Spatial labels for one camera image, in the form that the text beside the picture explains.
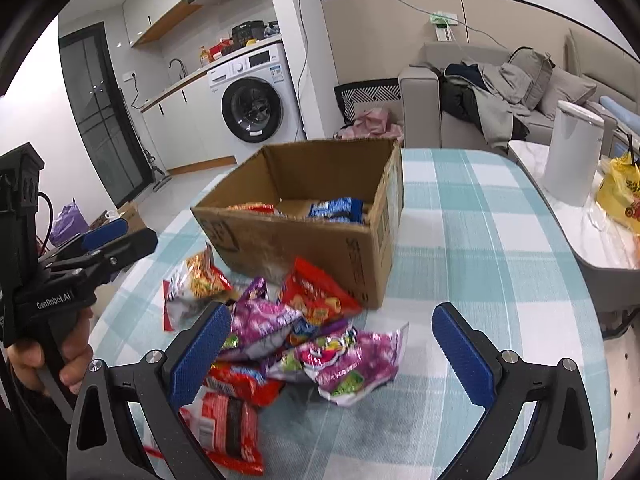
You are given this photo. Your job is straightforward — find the blue snack packet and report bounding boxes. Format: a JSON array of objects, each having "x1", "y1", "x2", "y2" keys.
[{"x1": 307, "y1": 196, "x2": 365, "y2": 224}]

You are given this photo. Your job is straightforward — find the white wall power strip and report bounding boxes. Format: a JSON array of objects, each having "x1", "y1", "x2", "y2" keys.
[{"x1": 429, "y1": 10, "x2": 458, "y2": 42}]

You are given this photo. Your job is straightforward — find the white kitchen counter cabinets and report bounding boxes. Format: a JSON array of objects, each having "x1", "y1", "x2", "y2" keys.
[{"x1": 140, "y1": 67, "x2": 236, "y2": 171}]

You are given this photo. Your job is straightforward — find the purple plastic bag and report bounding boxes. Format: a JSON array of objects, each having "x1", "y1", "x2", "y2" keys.
[{"x1": 49, "y1": 200, "x2": 88, "y2": 248}]

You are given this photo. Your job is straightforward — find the teal checkered tablecloth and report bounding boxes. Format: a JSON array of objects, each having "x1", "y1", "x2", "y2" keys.
[{"x1": 87, "y1": 147, "x2": 608, "y2": 480}]

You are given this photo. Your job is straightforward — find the large grey cushion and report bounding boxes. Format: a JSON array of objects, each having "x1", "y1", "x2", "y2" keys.
[{"x1": 567, "y1": 27, "x2": 640, "y2": 106}]

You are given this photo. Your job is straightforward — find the pink cloth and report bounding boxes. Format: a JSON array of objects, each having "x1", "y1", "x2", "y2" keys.
[{"x1": 334, "y1": 107, "x2": 405, "y2": 142}]

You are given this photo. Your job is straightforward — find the black kitchen appliance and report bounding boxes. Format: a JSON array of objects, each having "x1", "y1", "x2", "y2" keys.
[{"x1": 231, "y1": 21, "x2": 265, "y2": 46}]

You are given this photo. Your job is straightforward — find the grey jacket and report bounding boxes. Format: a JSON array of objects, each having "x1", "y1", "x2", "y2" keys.
[{"x1": 470, "y1": 47, "x2": 556, "y2": 151}]

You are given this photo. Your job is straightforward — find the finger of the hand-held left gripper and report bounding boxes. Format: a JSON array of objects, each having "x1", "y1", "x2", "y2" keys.
[
  {"x1": 40, "y1": 217, "x2": 130, "y2": 267},
  {"x1": 47, "y1": 227, "x2": 159, "y2": 291}
]

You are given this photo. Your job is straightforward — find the brown cardboard box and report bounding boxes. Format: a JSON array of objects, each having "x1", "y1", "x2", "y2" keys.
[{"x1": 191, "y1": 137, "x2": 405, "y2": 310}]

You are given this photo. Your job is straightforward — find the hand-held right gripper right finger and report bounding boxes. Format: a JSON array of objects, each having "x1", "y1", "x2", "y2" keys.
[{"x1": 431, "y1": 301, "x2": 598, "y2": 480}]

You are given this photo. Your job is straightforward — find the white upper cabinets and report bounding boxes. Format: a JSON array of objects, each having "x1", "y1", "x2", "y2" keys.
[{"x1": 122, "y1": 0, "x2": 221, "y2": 48}]

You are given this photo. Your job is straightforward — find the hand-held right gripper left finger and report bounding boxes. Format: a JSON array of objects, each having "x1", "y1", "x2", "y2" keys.
[{"x1": 67, "y1": 301, "x2": 233, "y2": 480}]

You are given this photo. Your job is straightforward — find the black glass door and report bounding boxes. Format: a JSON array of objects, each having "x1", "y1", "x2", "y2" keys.
[{"x1": 59, "y1": 21, "x2": 153, "y2": 206}]

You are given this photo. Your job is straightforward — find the red snack packet yellow print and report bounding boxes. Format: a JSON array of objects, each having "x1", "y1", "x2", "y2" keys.
[{"x1": 279, "y1": 257, "x2": 363, "y2": 326}]

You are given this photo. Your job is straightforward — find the marble side table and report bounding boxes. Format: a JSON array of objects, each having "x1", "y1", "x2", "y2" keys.
[{"x1": 507, "y1": 139, "x2": 640, "y2": 311}]

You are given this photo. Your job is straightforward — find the black white patterned cushion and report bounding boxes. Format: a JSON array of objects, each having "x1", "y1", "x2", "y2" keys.
[{"x1": 334, "y1": 79, "x2": 402, "y2": 122}]

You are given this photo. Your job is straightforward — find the yellow plastic bag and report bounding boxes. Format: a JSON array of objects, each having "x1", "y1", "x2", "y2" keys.
[{"x1": 596, "y1": 154, "x2": 640, "y2": 233}]

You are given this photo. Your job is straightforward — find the red snack packet dark band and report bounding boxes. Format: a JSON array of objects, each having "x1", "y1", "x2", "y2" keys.
[{"x1": 180, "y1": 392, "x2": 266, "y2": 476}]

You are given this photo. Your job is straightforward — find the small cardboard box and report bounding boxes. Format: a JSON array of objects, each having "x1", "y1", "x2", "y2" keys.
[{"x1": 90, "y1": 201, "x2": 146, "y2": 233}]

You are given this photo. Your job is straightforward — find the person's left hand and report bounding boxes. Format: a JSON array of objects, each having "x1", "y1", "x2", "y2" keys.
[{"x1": 7, "y1": 309, "x2": 95, "y2": 396}]

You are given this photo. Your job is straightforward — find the beige sofa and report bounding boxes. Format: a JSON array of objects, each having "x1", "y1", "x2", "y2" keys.
[{"x1": 398, "y1": 25, "x2": 640, "y2": 156}]

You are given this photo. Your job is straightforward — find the white and orange snack packet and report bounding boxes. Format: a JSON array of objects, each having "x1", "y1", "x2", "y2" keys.
[{"x1": 162, "y1": 247, "x2": 233, "y2": 332}]

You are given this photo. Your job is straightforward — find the dark clothes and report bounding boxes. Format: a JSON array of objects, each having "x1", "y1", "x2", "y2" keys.
[{"x1": 439, "y1": 62, "x2": 501, "y2": 121}]

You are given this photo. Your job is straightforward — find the white washing machine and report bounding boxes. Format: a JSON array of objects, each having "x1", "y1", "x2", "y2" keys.
[{"x1": 207, "y1": 42, "x2": 307, "y2": 145}]

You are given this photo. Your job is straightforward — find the pink purple snack packet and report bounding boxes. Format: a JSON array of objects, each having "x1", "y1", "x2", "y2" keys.
[{"x1": 267, "y1": 322, "x2": 410, "y2": 407}]

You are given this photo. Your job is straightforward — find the white cylindrical bin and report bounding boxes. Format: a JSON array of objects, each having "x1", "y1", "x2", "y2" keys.
[{"x1": 542, "y1": 100, "x2": 606, "y2": 207}]

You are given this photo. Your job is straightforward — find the glossy red snack packet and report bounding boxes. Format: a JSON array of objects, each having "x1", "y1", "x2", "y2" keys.
[{"x1": 202, "y1": 360, "x2": 286, "y2": 407}]

